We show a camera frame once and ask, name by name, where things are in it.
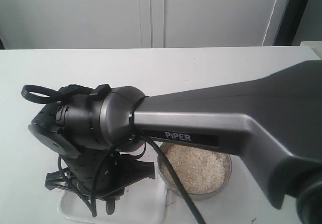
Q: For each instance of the white rectangular plastic tray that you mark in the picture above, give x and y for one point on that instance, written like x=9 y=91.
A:
x=142 y=202

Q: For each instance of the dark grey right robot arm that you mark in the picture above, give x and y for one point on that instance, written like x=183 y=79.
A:
x=272 y=123

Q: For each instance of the brown wooden spoon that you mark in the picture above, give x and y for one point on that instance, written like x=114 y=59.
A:
x=110 y=205

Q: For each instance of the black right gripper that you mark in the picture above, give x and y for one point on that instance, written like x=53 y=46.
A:
x=117 y=172

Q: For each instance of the white cabinet with doors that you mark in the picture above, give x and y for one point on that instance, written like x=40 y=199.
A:
x=68 y=24

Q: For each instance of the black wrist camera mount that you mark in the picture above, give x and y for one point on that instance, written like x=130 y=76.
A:
x=55 y=180

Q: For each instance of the steel bowl of rice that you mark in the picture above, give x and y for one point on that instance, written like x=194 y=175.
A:
x=203 y=173

